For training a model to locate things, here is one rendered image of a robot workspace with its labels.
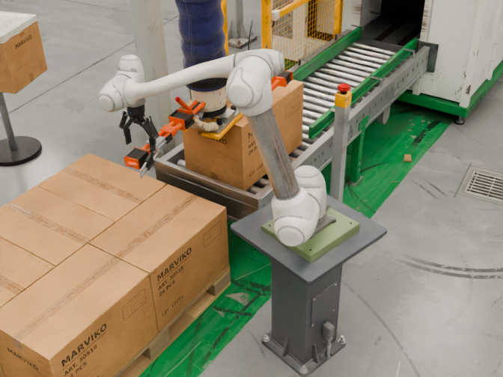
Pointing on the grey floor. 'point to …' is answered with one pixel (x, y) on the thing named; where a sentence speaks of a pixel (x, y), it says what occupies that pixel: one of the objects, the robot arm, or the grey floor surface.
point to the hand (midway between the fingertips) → (140, 144)
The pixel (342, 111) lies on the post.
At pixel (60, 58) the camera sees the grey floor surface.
